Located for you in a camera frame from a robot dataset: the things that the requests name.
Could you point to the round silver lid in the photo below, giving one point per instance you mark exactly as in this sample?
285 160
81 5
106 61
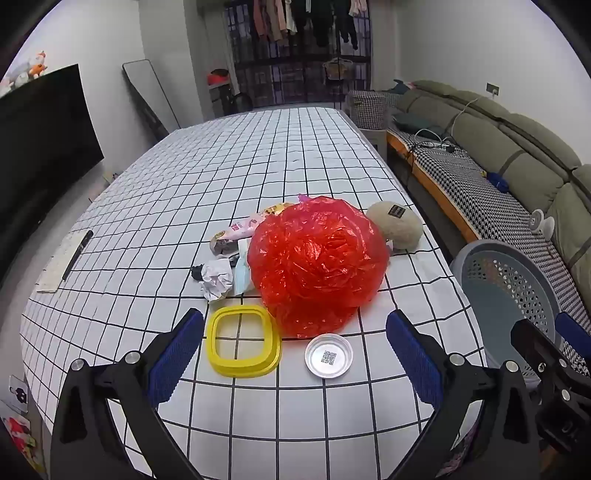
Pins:
328 357

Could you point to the white checkered tablecloth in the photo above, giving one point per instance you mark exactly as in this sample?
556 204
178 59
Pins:
277 152

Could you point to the red plastic bag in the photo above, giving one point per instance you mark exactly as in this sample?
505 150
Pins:
318 263

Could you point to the wall socket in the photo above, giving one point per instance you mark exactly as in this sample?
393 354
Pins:
493 89

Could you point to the houndstooth sofa cover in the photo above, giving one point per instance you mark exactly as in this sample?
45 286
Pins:
475 184

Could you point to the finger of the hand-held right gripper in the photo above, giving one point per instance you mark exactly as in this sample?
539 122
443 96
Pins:
535 346
572 334

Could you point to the houndstooth pouf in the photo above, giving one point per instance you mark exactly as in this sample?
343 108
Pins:
369 110

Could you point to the beige round sponge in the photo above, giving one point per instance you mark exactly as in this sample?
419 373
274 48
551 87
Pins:
397 230

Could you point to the red object on shelf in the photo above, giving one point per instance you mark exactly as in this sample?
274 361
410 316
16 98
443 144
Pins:
218 77

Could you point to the grey perforated plastic basket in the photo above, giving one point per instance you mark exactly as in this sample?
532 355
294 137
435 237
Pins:
489 300

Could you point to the leaning mirror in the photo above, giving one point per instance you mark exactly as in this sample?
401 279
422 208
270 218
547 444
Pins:
152 92

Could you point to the row of hanging clothes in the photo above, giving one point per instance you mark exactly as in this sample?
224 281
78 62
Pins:
300 18

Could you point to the pink shuttlecock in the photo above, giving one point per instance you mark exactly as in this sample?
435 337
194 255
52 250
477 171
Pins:
304 198

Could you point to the black television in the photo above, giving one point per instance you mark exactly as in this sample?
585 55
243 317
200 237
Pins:
41 152

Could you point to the white card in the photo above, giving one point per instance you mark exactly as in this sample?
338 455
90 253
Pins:
18 392

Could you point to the blue pouch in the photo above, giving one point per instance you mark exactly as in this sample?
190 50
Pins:
496 180

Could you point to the black pen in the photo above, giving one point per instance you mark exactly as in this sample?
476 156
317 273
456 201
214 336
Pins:
76 256

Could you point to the small white fan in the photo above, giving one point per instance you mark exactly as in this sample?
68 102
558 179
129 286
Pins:
540 224

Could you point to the red printed packet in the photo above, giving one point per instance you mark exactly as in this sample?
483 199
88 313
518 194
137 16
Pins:
16 436

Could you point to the light blue wipes pack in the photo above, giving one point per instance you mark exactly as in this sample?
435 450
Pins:
241 279

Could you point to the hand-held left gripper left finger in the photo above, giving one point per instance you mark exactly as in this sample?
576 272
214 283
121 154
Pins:
178 355

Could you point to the black window grille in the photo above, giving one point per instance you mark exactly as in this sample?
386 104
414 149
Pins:
286 78

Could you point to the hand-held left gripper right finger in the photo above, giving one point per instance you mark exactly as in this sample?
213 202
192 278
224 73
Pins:
413 360

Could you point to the white power strip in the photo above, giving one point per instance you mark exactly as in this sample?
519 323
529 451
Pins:
434 144

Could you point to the teal cushion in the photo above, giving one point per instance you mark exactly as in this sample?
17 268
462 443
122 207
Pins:
413 122

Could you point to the blue cloth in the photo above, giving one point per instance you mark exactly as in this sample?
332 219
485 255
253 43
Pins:
400 86

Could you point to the white orange plush toy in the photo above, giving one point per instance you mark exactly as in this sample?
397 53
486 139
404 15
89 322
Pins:
38 64

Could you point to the small black spiky object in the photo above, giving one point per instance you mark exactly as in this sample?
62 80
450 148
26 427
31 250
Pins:
197 273

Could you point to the olive green sofa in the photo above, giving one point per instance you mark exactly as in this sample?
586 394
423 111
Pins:
521 134

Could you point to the pink snack packet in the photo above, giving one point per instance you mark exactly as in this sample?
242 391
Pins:
240 228

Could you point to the purple patterned cloth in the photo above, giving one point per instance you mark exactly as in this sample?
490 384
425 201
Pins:
464 450

